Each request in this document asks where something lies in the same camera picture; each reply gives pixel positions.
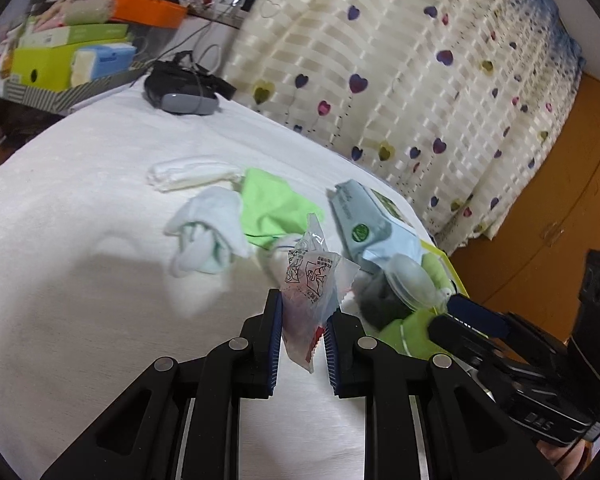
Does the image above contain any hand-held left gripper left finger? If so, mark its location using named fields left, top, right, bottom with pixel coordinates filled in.
left=40, top=287, right=285, bottom=480

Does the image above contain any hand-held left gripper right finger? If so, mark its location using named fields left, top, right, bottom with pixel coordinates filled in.
left=322, top=312, right=563, bottom=480

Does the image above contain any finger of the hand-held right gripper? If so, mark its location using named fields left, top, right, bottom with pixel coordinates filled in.
left=427, top=312, right=522, bottom=387
left=447, top=294, right=571, bottom=361

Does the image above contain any yellow-green cardboard box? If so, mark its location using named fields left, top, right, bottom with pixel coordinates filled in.
left=418, top=239, right=471, bottom=312

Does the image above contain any clear printed plastic bag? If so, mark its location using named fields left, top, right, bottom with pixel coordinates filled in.
left=279, top=213, right=362, bottom=374

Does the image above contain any white gauze towel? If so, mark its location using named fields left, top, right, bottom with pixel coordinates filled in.
left=146, top=156, right=244, bottom=194

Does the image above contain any green lidded jar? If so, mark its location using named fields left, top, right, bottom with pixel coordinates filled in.
left=379, top=308, right=434, bottom=361

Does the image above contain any clear jar with dark contents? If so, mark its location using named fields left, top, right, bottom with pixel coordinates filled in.
left=356, top=253, right=442, bottom=333

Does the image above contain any blue wet wipes pack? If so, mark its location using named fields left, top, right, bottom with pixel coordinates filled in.
left=326, top=179, right=424, bottom=277

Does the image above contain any white pale blue sock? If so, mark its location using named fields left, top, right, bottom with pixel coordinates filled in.
left=164, top=186, right=252, bottom=277

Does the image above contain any bright green cloth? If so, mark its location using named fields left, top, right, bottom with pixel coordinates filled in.
left=239, top=166, right=327, bottom=252

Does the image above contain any wooden wardrobe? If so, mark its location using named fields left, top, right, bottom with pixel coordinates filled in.
left=449, top=71, right=600, bottom=322

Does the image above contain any cream curtain with hearts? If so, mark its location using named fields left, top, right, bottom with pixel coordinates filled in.
left=219, top=0, right=587, bottom=257

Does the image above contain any black grey headset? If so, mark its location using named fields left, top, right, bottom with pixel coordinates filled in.
left=143, top=51, right=238, bottom=117

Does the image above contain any blue tissue pack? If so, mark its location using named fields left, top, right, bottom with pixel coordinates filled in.
left=70, top=43, right=138, bottom=87

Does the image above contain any striped grey tray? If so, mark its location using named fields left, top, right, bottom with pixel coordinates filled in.
left=3, top=59, right=154, bottom=112

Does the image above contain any lime green box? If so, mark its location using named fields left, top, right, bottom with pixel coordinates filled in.
left=10, top=41, right=99, bottom=93

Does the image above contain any green and white box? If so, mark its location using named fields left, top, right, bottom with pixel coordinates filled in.
left=19, top=23, right=132, bottom=49

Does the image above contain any floral rolled towel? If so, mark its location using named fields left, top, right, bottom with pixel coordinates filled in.
left=34, top=0, right=119, bottom=29

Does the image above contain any black cable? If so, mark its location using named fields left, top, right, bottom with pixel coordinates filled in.
left=151, top=21, right=232, bottom=77

